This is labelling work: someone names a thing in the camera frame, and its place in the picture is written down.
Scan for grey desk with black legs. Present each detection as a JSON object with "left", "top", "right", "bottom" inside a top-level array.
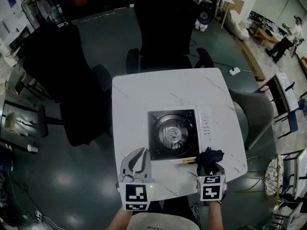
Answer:
[{"left": 0, "top": 99, "right": 50, "bottom": 154}]

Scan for crumpled white plastic sheet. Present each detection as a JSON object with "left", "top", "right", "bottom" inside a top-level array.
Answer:
[{"left": 14, "top": 115, "right": 39, "bottom": 137}]

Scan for hanging beige garments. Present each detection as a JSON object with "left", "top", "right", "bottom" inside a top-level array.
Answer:
[{"left": 35, "top": 0, "right": 53, "bottom": 19}]

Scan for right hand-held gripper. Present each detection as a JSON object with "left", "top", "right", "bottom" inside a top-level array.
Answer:
[{"left": 196, "top": 162, "right": 228, "bottom": 205}]

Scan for thin black floor cable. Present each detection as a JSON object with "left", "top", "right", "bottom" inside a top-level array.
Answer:
[{"left": 6, "top": 172, "right": 39, "bottom": 217}]

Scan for grey shell chair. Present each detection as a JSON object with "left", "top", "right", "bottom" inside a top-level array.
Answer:
[{"left": 228, "top": 88, "right": 275, "bottom": 151}]

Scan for white foam bag pile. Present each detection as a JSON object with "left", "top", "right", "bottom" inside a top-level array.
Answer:
[{"left": 226, "top": 8, "right": 250, "bottom": 41}]

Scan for person's left forearm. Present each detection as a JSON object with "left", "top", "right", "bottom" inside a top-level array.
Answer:
[{"left": 106, "top": 206, "right": 134, "bottom": 230}]

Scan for white adapter cable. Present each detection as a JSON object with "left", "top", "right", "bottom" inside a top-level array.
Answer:
[{"left": 38, "top": 216, "right": 67, "bottom": 230}]

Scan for person's white shirt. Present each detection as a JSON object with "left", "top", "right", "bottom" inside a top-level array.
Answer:
[{"left": 130, "top": 212, "right": 200, "bottom": 230}]

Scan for blue wall poster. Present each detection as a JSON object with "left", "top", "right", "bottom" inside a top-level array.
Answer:
[{"left": 6, "top": 0, "right": 23, "bottom": 16}]

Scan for person's right forearm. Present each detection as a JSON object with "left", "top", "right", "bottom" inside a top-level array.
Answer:
[{"left": 207, "top": 201, "right": 224, "bottom": 230}]

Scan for white console table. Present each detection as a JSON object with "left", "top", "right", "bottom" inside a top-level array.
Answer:
[{"left": 9, "top": 26, "right": 32, "bottom": 51}]

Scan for black mesh office chair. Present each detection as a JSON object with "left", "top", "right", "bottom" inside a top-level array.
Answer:
[
  {"left": 126, "top": 0, "right": 215, "bottom": 75},
  {"left": 22, "top": 22, "right": 114, "bottom": 148}
]

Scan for white top side table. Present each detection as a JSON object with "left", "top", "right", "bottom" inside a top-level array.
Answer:
[
  {"left": 260, "top": 72, "right": 301, "bottom": 139},
  {"left": 280, "top": 148, "right": 307, "bottom": 202}
]

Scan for low wooden table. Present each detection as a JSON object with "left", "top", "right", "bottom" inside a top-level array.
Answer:
[{"left": 249, "top": 20, "right": 280, "bottom": 48}]

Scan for white portable gas stove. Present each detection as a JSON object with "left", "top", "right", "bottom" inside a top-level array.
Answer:
[{"left": 146, "top": 105, "right": 213, "bottom": 165}]

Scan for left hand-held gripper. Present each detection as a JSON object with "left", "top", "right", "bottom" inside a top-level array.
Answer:
[{"left": 116, "top": 147, "right": 156, "bottom": 212}]

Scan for black coat rack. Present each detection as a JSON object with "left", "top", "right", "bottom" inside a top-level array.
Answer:
[{"left": 21, "top": 0, "right": 65, "bottom": 29}]

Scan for dark blue cloth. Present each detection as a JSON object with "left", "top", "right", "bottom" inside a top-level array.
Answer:
[{"left": 195, "top": 147, "right": 226, "bottom": 177}]

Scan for leaning cardboard panel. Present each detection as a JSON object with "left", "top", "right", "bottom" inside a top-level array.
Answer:
[{"left": 220, "top": 0, "right": 246, "bottom": 29}]

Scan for black white ergonomic chair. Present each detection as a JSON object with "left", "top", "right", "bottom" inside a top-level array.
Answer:
[{"left": 196, "top": 0, "right": 228, "bottom": 32}]

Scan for beige paper bag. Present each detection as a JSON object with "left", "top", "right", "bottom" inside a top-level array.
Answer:
[{"left": 4, "top": 112, "right": 17, "bottom": 132}]

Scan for yellow floor cable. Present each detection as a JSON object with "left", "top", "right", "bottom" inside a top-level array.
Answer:
[{"left": 246, "top": 156, "right": 267, "bottom": 193}]

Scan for blue chair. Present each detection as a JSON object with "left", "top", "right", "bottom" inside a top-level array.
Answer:
[{"left": 288, "top": 111, "right": 300, "bottom": 133}]

